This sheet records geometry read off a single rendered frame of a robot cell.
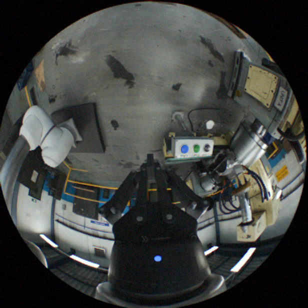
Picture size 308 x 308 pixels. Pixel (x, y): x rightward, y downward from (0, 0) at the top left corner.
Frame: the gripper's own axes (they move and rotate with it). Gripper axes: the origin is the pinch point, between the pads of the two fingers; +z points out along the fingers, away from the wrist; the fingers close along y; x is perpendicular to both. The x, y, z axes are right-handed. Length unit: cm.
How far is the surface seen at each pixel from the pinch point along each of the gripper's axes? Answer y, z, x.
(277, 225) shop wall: 557, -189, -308
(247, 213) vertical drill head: 63, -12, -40
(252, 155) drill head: 54, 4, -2
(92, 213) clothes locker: -324, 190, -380
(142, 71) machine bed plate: -1.4, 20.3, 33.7
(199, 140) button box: 17.9, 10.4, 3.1
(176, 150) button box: 9.2, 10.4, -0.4
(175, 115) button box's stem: 15.7, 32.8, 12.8
